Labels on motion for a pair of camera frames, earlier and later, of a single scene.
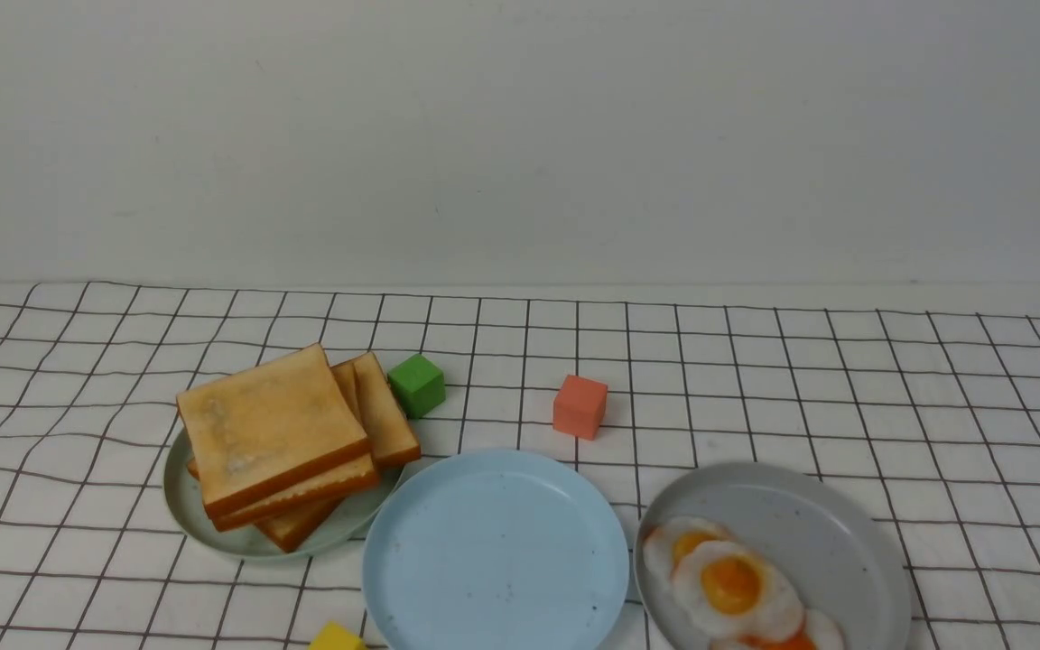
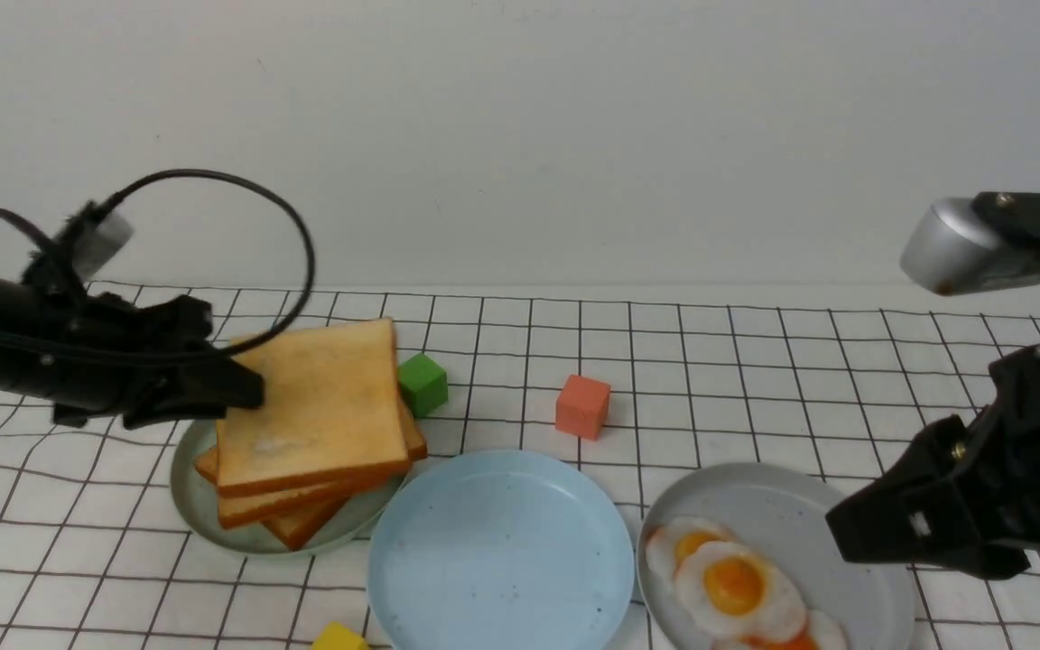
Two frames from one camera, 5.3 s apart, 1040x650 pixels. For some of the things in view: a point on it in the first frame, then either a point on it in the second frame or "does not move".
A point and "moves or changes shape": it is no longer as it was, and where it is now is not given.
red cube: x=579 y=407 does not move
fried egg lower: x=818 y=631 does not move
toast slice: x=289 y=530 does not move
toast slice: x=357 y=478 -> x=249 y=508
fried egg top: x=723 y=587 does not move
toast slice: x=270 y=428 moves or changes shape
